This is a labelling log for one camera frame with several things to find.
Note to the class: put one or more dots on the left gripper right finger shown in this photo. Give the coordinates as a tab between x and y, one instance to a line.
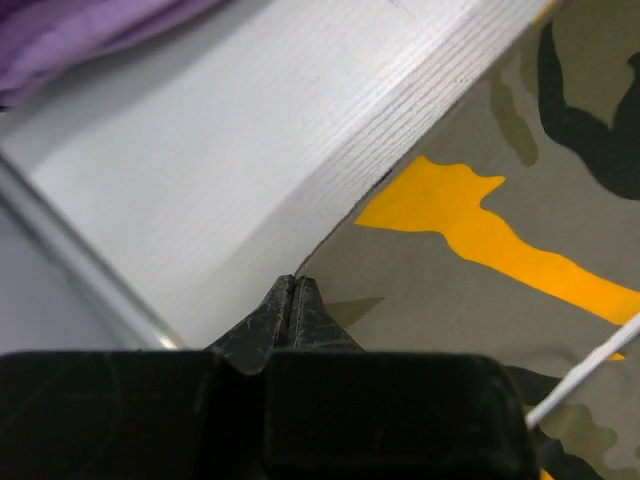
335	411

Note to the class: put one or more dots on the aluminium front rail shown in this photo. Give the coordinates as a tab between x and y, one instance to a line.
130	319

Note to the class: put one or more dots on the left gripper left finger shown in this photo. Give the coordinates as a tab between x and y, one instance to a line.
171	414

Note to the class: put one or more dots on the folded purple trousers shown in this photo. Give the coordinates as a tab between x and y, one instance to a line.
42	39

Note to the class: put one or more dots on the camouflage cargo trousers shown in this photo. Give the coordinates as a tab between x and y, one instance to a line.
511	229

